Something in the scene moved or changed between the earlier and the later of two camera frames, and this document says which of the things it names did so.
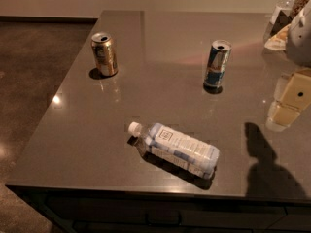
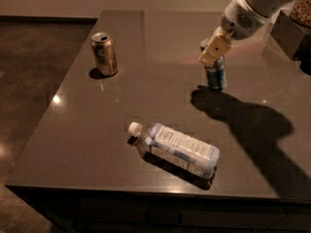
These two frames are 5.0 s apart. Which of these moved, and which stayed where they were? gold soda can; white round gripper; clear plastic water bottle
Moved: white round gripper
Stayed: gold soda can; clear plastic water bottle
